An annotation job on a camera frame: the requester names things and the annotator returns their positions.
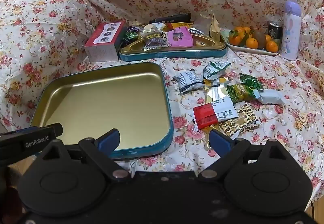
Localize red and white snack packet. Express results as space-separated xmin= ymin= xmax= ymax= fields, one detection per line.
xmin=192 ymin=101 xmax=238 ymax=130

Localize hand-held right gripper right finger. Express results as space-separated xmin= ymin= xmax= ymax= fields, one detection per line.
xmin=198 ymin=129 xmax=284 ymax=179

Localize brown kiwi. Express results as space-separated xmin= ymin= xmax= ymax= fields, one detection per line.
xmin=254 ymin=30 xmax=267 ymax=49

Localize green and white snack packet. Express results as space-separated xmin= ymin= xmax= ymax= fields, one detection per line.
xmin=202 ymin=61 xmax=231 ymax=80

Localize black remote control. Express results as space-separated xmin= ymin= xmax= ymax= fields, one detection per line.
xmin=149 ymin=13 xmax=191 ymax=24

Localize silver foil packet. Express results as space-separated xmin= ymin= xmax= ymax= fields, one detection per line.
xmin=189 ymin=27 xmax=211 ymax=37

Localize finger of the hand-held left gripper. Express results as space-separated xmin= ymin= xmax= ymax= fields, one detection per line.
xmin=0 ymin=123 xmax=64 ymax=141

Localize clear walnut snack packet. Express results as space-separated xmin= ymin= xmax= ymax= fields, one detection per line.
xmin=140 ymin=27 xmax=169 ymax=51

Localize leopard print snack packet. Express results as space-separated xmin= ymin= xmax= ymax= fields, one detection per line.
xmin=219 ymin=104 xmax=262 ymax=140

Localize round biscuit clear packet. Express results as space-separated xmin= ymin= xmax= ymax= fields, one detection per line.
xmin=144 ymin=23 xmax=166 ymax=31

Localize pink snack packet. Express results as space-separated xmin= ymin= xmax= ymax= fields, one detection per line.
xmin=166 ymin=27 xmax=194 ymax=47

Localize red cardboard box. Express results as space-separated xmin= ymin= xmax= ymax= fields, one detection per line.
xmin=84 ymin=21 xmax=126 ymax=62

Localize plain white snack packet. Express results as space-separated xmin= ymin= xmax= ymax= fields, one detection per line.
xmin=254 ymin=89 xmax=285 ymax=105

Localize black and white snack packet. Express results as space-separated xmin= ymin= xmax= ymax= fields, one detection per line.
xmin=173 ymin=68 xmax=204 ymax=94

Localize pale fruit plate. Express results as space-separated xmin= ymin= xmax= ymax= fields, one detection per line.
xmin=221 ymin=29 xmax=279 ymax=56

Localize dark green drink can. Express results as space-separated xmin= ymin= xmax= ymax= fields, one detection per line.
xmin=268 ymin=21 xmax=283 ymax=51

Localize orange snack bar packet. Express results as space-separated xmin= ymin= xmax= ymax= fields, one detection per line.
xmin=164 ymin=22 xmax=194 ymax=29

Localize green pea snack packet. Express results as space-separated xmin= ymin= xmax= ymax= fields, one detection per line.
xmin=226 ymin=83 xmax=257 ymax=104

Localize green foil candy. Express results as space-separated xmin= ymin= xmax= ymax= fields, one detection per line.
xmin=123 ymin=26 xmax=140 ymax=43

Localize brown paper snack bag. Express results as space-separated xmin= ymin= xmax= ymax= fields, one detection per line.
xmin=195 ymin=13 xmax=221 ymax=41

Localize small dark green packet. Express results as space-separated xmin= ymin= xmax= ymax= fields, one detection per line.
xmin=239 ymin=74 xmax=264 ymax=91

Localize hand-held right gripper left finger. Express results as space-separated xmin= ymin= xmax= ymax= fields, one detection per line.
xmin=40 ymin=128 xmax=131 ymax=180

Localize teal tin tray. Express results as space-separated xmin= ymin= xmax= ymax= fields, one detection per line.
xmin=30 ymin=62 xmax=174 ymax=160

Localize teal tin with snacks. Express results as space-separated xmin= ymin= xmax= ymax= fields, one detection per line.
xmin=118 ymin=23 xmax=227 ymax=62

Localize yellow and white snack packet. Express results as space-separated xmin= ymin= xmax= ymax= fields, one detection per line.
xmin=204 ymin=77 xmax=229 ymax=110

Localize purple cartoon bottle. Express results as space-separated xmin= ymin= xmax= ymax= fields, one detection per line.
xmin=280 ymin=1 xmax=302 ymax=61

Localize pile of mandarin oranges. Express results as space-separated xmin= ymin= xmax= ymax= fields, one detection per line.
xmin=228 ymin=26 xmax=279 ymax=53

